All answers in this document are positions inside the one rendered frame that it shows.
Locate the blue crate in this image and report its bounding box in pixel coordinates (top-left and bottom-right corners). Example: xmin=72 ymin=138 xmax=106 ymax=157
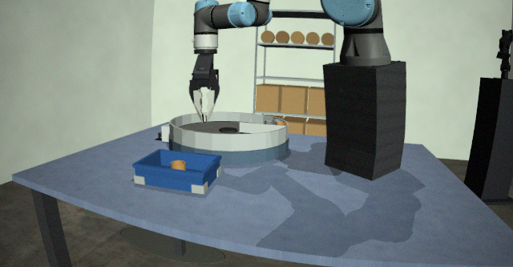
xmin=132 ymin=149 xmax=221 ymax=194

